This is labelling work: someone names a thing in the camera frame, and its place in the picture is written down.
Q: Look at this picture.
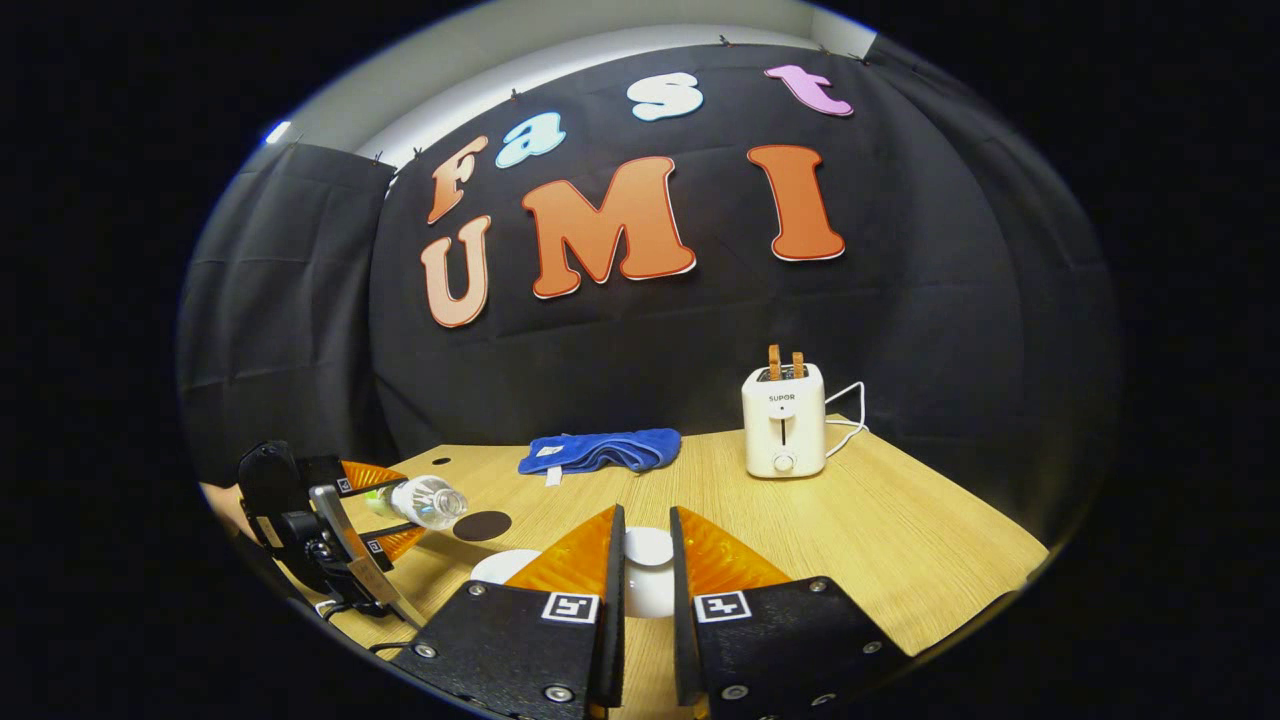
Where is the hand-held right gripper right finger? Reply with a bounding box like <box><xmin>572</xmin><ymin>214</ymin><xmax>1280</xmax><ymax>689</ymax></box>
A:
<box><xmin>669</xmin><ymin>505</ymin><xmax>914</xmax><ymax>720</ymax></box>

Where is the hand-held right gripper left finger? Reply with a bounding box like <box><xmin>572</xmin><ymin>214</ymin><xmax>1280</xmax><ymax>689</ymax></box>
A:
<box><xmin>390</xmin><ymin>503</ymin><xmax>628</xmax><ymax>720</ymax></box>

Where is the clear plastic water bottle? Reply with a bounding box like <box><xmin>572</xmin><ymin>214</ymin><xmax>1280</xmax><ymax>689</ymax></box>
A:
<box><xmin>365</xmin><ymin>476</ymin><xmax>469</xmax><ymax>532</ymax></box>

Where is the dark round coaster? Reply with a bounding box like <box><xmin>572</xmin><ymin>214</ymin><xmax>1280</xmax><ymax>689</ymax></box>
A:
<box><xmin>453</xmin><ymin>511</ymin><xmax>513</xmax><ymax>543</ymax></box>

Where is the white teacup lid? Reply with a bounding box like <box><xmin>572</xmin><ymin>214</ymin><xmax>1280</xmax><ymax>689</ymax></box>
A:
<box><xmin>622</xmin><ymin>527</ymin><xmax>677</xmax><ymax>619</ymax></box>

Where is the white teacup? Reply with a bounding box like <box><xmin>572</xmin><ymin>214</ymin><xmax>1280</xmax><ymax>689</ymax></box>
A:
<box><xmin>470</xmin><ymin>548</ymin><xmax>543</xmax><ymax>587</ymax></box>

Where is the blue towel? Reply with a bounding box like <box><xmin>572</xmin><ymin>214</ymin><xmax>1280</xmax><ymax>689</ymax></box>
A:
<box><xmin>518</xmin><ymin>428</ymin><xmax>683</xmax><ymax>487</ymax></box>

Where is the white toaster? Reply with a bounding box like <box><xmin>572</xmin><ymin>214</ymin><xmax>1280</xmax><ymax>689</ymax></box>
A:
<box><xmin>742</xmin><ymin>362</ymin><xmax>827</xmax><ymax>479</ymax></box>

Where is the white toaster cable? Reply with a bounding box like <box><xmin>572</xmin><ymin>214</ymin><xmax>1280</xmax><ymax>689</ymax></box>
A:
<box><xmin>824</xmin><ymin>381</ymin><xmax>869</xmax><ymax>459</ymax></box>

